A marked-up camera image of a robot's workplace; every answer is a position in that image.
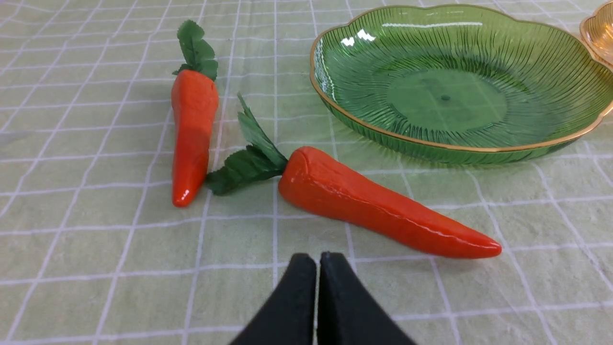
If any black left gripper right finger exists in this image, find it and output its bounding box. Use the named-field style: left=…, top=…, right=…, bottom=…
left=317, top=252, right=415, bottom=345

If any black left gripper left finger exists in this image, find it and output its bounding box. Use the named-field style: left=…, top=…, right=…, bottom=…
left=231, top=253, right=317, bottom=345

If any large orange toy carrot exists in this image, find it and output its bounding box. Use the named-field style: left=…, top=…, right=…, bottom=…
left=205, top=94, right=503, bottom=259

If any small orange toy carrot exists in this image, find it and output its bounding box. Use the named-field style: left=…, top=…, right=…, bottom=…
left=171, top=20, right=219, bottom=207

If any green checkered tablecloth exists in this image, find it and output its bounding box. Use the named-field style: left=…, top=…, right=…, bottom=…
left=0, top=0, right=612, bottom=345

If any green glass plate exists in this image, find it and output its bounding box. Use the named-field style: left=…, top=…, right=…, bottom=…
left=309, top=4, right=613, bottom=164

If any amber glass plate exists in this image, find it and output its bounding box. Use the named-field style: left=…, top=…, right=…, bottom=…
left=579, top=1, right=613, bottom=70

